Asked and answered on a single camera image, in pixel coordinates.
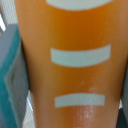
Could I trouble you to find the gripper teal padded right finger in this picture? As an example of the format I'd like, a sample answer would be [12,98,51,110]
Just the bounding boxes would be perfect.
[116,104,128,128]

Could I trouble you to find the gripper teal padded left finger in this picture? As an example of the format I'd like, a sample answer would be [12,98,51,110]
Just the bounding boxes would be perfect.
[0,24,29,128]

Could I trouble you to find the orange bread loaf toy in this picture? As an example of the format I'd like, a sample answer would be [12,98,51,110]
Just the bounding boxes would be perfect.
[15,0,128,128]

